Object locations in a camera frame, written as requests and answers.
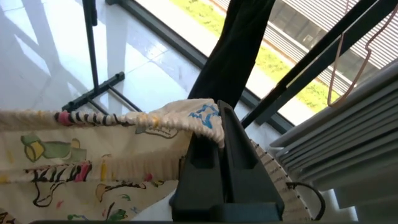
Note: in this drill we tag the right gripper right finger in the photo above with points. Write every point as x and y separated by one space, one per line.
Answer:
248 186

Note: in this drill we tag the window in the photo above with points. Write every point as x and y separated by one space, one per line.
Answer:
174 39

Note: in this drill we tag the cream printed garment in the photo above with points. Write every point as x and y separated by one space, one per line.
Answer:
93 146

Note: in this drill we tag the black garment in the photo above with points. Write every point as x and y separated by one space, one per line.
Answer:
236 46

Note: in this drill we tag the black clothes rack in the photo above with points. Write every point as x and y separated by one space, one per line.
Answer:
90 46

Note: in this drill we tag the white laundry basket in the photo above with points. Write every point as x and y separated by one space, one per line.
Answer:
283 186

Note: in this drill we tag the pink clothes hanger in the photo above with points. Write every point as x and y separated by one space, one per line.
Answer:
333 106

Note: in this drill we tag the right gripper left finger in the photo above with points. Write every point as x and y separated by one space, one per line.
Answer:
199 186

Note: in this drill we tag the grey curtain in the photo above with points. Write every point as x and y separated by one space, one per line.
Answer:
342 130

